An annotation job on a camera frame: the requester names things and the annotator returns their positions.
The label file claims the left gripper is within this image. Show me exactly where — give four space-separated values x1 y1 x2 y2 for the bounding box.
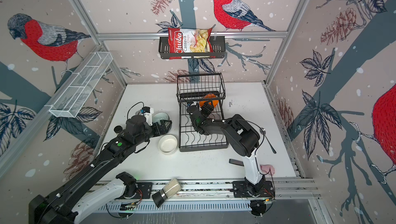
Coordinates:
135 119 173 146

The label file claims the light green ceramic bowl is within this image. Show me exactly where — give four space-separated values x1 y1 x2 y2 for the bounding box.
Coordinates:
153 112 170 126

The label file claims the white ceramic bowl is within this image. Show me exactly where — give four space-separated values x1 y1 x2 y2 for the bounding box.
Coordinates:
158 135 178 155

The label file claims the orange plastic bowl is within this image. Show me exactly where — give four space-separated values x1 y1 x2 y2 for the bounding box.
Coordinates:
199 93 219 108

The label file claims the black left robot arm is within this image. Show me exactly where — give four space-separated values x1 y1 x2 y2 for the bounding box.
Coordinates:
28 115 172 224

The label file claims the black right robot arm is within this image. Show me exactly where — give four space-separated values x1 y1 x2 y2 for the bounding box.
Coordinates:
187 103 266 197

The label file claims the black lidded spice jar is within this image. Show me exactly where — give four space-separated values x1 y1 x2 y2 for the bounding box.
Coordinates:
113 126 123 134

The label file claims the metal spoon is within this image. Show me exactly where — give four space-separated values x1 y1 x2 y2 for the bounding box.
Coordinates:
260 128 277 154

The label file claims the red cassava chips bag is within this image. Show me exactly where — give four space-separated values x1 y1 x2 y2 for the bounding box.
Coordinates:
168 28 213 54

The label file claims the black wire dish rack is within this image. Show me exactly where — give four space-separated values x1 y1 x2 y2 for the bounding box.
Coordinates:
176 73 229 152

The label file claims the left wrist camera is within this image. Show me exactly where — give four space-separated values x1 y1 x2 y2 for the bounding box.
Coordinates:
140 106 154 126

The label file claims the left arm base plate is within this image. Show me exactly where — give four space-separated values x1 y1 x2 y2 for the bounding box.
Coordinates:
116 182 153 200

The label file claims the black wall shelf basket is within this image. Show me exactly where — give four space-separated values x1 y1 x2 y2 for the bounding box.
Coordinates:
158 36 226 59

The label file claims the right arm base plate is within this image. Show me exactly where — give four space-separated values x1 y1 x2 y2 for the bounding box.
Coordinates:
231 181 275 198

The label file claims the pink handled knife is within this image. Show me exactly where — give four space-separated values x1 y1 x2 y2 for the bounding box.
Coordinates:
229 159 275 175

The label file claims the white mesh wall shelf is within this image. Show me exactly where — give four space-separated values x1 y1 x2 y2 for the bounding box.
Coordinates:
49 52 113 118

